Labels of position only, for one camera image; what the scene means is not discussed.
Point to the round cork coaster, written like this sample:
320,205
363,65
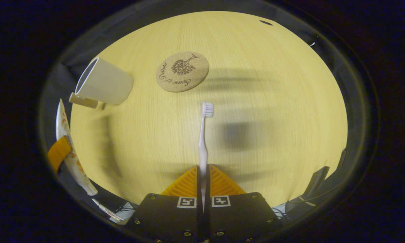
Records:
188,76

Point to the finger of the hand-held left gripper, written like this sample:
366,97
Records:
58,153

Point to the white toothpaste tube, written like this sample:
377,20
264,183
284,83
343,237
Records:
62,125

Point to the wooden desktop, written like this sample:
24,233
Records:
273,101

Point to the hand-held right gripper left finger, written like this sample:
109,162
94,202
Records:
168,216

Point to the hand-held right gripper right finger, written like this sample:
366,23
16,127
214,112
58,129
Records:
239,219

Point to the pale pink toothbrush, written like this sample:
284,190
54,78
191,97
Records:
202,148

